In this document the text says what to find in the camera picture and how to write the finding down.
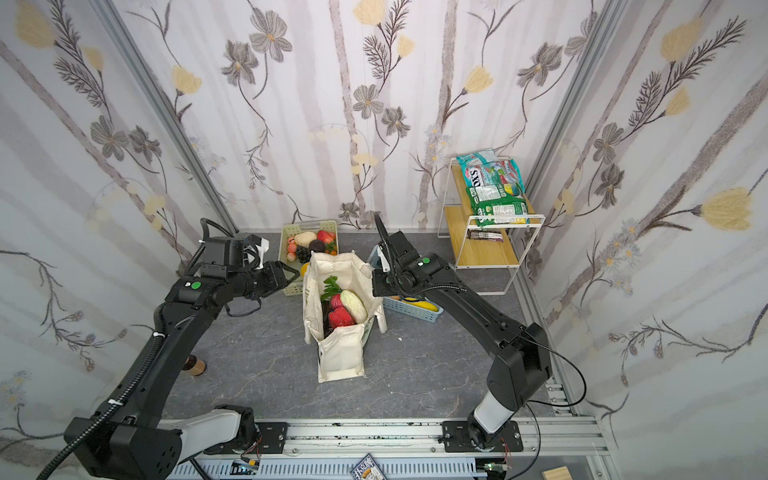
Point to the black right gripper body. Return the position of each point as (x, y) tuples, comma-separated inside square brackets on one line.
[(395, 253)]

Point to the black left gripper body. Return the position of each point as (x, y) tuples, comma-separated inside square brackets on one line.
[(274, 279)]

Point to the red pepper toy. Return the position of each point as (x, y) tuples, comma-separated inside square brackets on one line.
[(340, 317)]

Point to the cream floral tote bag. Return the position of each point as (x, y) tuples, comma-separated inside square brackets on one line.
[(340, 351)]

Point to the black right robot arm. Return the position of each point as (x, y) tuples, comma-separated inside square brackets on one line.
[(521, 358)]

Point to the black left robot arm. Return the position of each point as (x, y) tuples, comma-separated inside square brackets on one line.
[(125, 437)]

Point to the green skittles candy bag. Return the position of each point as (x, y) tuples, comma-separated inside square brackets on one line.
[(495, 189)]

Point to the blue plastic vegetable basket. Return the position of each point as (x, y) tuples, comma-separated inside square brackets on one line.
[(409, 306)]

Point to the green plastic fruit basket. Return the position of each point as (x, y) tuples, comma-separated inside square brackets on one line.
[(295, 239)]

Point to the dark avocado toy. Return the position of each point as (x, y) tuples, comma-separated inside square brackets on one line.
[(317, 246)]

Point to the red apple toy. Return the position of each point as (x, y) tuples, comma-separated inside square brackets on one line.
[(326, 236)]

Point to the purple brown chocolate packet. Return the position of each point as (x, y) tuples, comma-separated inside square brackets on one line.
[(495, 236)]

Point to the small brown orange-capped bottle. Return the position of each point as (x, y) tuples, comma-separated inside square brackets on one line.
[(194, 366)]

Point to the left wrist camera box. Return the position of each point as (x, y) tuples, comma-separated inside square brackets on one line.
[(232, 254)]

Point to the white wire wooden shelf rack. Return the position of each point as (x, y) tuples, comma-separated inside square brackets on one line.
[(503, 260)]

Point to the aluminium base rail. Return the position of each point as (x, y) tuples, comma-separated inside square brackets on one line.
[(528, 448)]

